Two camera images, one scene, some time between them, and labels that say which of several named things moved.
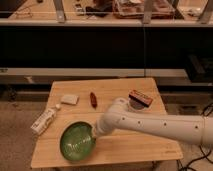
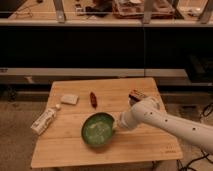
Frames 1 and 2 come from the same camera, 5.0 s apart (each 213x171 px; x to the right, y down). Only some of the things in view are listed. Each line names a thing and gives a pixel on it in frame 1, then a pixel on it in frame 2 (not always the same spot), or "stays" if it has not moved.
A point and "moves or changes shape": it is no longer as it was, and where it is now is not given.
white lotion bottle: [44, 119] stays
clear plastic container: [133, 9] stays
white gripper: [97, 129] → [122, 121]
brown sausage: [93, 100] stays
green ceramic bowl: [77, 141] moves or changes shape
